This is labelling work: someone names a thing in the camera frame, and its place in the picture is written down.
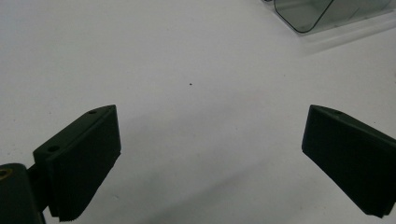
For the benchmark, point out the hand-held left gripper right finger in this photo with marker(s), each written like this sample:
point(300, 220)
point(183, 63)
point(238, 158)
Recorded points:
point(351, 155)

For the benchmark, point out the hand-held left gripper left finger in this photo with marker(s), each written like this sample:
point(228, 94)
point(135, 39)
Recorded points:
point(81, 161)

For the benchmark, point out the clear plastic container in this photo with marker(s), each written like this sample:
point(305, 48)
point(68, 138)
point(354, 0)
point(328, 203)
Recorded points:
point(314, 12)

